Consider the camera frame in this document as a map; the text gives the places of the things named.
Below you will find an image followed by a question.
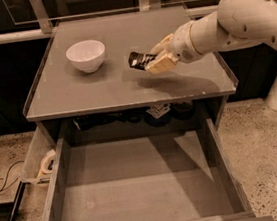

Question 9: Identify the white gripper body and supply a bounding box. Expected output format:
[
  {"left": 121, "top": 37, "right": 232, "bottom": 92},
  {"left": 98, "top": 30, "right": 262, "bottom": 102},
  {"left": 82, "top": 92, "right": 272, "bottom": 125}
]
[{"left": 169, "top": 20, "right": 202, "bottom": 63}]

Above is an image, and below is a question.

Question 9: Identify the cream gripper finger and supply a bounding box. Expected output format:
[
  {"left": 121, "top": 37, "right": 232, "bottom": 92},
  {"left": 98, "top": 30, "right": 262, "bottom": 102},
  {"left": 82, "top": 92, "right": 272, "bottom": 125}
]
[
  {"left": 149, "top": 34, "right": 173, "bottom": 55},
  {"left": 145, "top": 50, "right": 179, "bottom": 74}
]

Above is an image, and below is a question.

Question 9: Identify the black rxbar chocolate wrapper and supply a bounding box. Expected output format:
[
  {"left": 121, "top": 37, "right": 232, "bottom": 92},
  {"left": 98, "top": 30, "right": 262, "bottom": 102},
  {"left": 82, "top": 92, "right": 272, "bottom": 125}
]
[{"left": 128, "top": 52, "right": 156, "bottom": 71}]

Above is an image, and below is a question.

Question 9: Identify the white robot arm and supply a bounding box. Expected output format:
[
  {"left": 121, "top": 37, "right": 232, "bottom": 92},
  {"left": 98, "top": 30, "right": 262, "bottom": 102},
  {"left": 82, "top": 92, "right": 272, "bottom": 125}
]
[{"left": 145, "top": 0, "right": 277, "bottom": 110}]

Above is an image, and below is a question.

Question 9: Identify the grey cabinet with counter top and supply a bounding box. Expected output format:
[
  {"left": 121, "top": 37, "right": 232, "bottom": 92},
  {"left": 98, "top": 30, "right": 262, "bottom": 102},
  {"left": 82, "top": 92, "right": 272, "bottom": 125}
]
[{"left": 24, "top": 6, "right": 238, "bottom": 134}]

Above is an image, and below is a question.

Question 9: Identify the open grey top drawer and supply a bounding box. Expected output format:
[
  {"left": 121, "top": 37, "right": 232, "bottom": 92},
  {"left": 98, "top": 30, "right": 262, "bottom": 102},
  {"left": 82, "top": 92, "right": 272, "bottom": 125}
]
[{"left": 42, "top": 119, "right": 274, "bottom": 221}]

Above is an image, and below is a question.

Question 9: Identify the black white patterned packet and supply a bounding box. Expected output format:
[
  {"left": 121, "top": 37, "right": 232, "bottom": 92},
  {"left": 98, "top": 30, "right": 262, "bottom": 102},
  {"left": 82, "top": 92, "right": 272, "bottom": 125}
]
[{"left": 147, "top": 104, "right": 171, "bottom": 119}]

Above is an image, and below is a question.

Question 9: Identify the dark round item in cabinet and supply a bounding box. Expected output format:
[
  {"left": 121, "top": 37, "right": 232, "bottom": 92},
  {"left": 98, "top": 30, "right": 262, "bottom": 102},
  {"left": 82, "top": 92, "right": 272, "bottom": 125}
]
[{"left": 171, "top": 103, "right": 195, "bottom": 120}]

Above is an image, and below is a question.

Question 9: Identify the white ceramic bowl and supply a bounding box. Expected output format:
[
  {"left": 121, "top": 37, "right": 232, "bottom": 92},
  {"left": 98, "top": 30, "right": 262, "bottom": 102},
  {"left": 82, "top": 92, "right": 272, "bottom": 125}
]
[{"left": 66, "top": 40, "right": 106, "bottom": 73}]

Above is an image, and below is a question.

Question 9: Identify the white tape roll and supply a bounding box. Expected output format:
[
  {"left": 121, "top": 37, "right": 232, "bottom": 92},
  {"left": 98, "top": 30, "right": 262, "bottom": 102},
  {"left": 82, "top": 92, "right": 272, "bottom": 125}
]
[{"left": 37, "top": 149, "right": 56, "bottom": 179}]

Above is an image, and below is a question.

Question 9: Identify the clear plastic side bin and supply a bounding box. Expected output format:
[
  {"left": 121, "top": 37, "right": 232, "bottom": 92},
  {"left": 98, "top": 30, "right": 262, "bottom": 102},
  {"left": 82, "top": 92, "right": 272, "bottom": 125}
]
[{"left": 20, "top": 129, "right": 55, "bottom": 185}]

